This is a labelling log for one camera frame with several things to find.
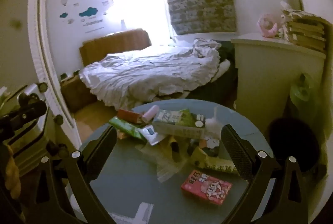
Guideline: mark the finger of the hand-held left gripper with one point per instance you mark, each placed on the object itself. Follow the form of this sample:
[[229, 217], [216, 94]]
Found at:
[[24, 116]]

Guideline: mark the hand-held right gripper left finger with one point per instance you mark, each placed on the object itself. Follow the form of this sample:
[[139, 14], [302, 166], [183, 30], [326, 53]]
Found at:
[[104, 147]]

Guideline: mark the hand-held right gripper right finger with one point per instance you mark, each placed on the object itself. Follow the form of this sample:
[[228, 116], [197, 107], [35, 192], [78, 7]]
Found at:
[[234, 151]]

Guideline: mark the green snack packet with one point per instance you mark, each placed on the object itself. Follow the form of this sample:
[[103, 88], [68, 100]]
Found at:
[[124, 130]]

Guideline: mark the black trash bin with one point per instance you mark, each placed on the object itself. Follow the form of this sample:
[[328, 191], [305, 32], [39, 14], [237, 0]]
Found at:
[[292, 143]]

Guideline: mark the person's left hand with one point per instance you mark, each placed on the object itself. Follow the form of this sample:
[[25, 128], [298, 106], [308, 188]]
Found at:
[[11, 169]]

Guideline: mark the long green printed packet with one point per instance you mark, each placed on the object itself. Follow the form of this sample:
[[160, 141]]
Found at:
[[216, 163]]

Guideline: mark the white crumpled tissue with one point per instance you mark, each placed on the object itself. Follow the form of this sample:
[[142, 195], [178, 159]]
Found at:
[[215, 124]]

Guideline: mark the red-brown box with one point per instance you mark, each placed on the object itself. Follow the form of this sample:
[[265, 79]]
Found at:
[[128, 116]]

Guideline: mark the white door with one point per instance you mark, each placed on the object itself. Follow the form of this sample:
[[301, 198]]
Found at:
[[52, 57]]

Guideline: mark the black card packet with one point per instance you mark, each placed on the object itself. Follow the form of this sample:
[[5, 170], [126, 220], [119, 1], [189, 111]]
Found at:
[[200, 120]]

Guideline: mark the red snack box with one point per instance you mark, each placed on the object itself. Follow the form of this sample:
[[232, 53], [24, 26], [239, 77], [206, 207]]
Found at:
[[206, 190]]

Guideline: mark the white packet with blue label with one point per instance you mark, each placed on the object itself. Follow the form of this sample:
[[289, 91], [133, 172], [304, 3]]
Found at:
[[151, 133]]

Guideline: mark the wooden nightstand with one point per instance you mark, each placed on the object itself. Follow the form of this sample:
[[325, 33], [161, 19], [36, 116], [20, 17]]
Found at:
[[75, 95]]

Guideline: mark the green and white carton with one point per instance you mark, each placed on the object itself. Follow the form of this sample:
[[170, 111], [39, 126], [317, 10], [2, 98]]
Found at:
[[178, 122]]

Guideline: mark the striped woven placemat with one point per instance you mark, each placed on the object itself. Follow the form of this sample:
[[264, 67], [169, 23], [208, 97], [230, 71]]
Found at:
[[166, 164]]

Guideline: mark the white paper card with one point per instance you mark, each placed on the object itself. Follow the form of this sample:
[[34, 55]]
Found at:
[[143, 209]]

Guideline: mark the bed with white duvet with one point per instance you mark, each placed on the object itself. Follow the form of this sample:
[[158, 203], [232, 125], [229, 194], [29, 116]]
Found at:
[[145, 73]]

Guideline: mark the white cabinet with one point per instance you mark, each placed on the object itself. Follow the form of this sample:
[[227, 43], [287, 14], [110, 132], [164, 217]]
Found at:
[[273, 73]]

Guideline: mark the green plastic bag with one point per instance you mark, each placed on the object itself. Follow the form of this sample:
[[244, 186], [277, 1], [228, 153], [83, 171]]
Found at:
[[301, 95]]

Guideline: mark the dark green bedding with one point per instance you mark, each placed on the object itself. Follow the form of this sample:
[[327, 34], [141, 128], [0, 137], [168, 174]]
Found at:
[[225, 57]]

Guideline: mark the wooden headboard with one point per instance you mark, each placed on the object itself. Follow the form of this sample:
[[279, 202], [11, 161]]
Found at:
[[111, 44]]

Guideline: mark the pink toy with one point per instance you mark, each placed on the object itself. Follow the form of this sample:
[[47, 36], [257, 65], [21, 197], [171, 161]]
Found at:
[[267, 25]]

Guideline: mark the stack of books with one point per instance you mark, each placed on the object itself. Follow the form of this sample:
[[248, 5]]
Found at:
[[304, 29]]

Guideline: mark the cloud and sun wall stickers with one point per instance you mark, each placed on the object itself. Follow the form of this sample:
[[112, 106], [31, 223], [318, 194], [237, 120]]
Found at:
[[85, 9]]

